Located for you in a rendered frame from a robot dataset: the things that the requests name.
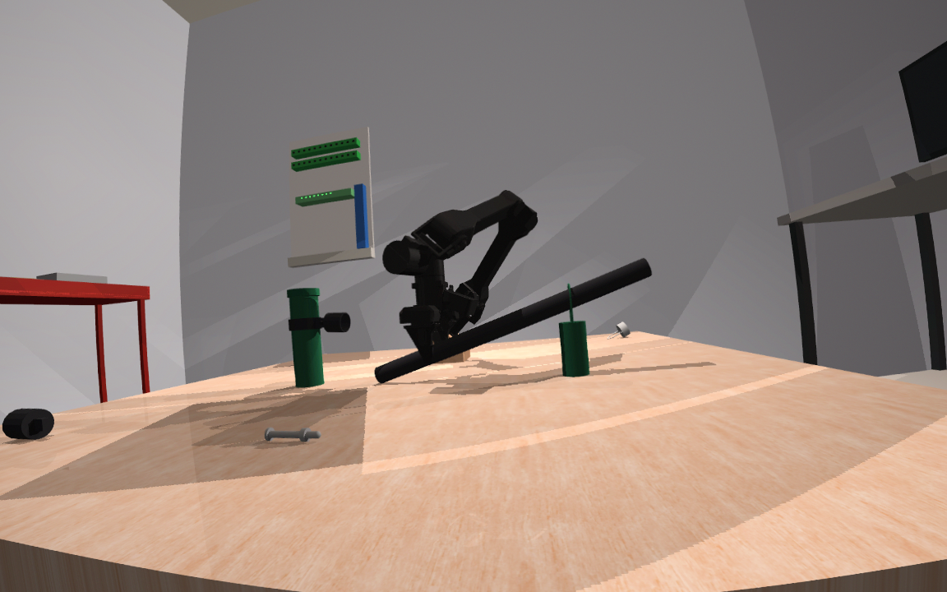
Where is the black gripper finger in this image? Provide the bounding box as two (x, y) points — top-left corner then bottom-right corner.
(433, 321), (457, 344)
(404, 323), (441, 363)

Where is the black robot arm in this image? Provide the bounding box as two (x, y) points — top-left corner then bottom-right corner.
(382, 190), (538, 336)

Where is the dark green cylinder with thin rod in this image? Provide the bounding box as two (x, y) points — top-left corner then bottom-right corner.
(559, 283), (590, 377)

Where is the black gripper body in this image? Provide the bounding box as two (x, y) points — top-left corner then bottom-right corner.
(400, 275), (459, 326)

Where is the dark grey cup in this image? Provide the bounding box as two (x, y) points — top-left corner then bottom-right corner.
(289, 312), (351, 332)

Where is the dark green post with cap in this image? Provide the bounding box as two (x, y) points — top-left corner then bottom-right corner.
(287, 288), (325, 388)

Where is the black cylinder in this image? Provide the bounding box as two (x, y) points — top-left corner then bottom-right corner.
(2, 408), (54, 440)

